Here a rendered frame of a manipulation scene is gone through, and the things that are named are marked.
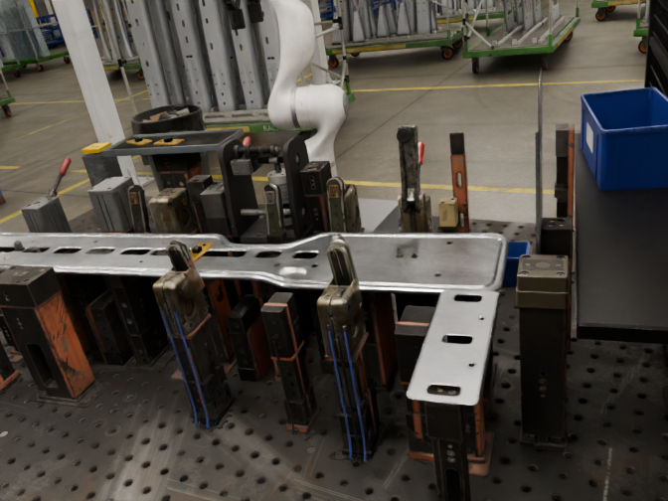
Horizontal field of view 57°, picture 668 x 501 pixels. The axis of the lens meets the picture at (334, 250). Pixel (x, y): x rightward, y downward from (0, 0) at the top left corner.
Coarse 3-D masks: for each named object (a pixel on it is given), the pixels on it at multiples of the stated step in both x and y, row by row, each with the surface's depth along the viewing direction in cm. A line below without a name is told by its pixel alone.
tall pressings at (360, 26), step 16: (352, 0) 851; (368, 0) 883; (384, 0) 855; (400, 0) 845; (416, 0) 835; (336, 16) 864; (352, 16) 900; (368, 16) 872; (384, 16) 860; (400, 16) 846; (416, 16) 868; (432, 16) 853; (336, 32) 870; (352, 32) 909; (368, 32) 877; (384, 32) 865; (400, 32) 855; (416, 32) 877
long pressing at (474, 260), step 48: (0, 240) 166; (48, 240) 160; (96, 240) 155; (144, 240) 150; (192, 240) 146; (384, 240) 130; (432, 240) 126; (480, 240) 123; (288, 288) 120; (384, 288) 113; (432, 288) 110; (480, 288) 107
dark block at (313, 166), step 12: (312, 168) 142; (324, 168) 142; (312, 180) 141; (324, 180) 142; (312, 192) 143; (324, 192) 143; (312, 204) 145; (324, 204) 144; (312, 216) 146; (324, 216) 145; (312, 228) 148; (324, 228) 147
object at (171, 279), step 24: (168, 288) 116; (192, 288) 122; (168, 312) 119; (192, 312) 122; (168, 336) 123; (192, 336) 121; (192, 360) 125; (216, 360) 131; (192, 384) 128; (216, 384) 130; (192, 408) 131; (216, 408) 130
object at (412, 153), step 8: (400, 128) 126; (408, 128) 126; (416, 128) 126; (400, 136) 124; (408, 136) 123; (416, 136) 126; (400, 144) 127; (408, 144) 127; (416, 144) 126; (400, 152) 127; (408, 152) 128; (416, 152) 126; (400, 160) 128; (408, 160) 128; (416, 160) 127; (408, 168) 129; (416, 168) 127; (408, 176) 130; (416, 176) 128; (408, 184) 130; (416, 184) 128; (416, 192) 129; (416, 200) 130; (416, 208) 130
